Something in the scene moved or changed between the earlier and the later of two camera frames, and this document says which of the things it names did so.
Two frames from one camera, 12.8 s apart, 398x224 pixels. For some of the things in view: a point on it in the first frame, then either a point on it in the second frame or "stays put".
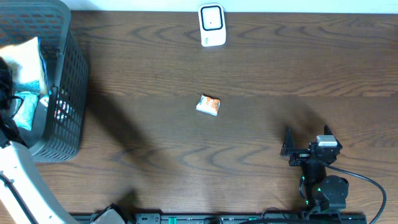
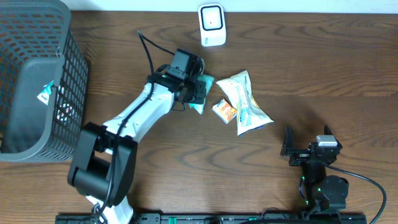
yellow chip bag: [25, 62] -> [249, 114]
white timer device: [212, 20] stays put
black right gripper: [300, 155] stays put
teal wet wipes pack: [29, 91] -> [209, 79]
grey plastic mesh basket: [58, 134] stays put
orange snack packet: [208, 104] -> [224, 111]
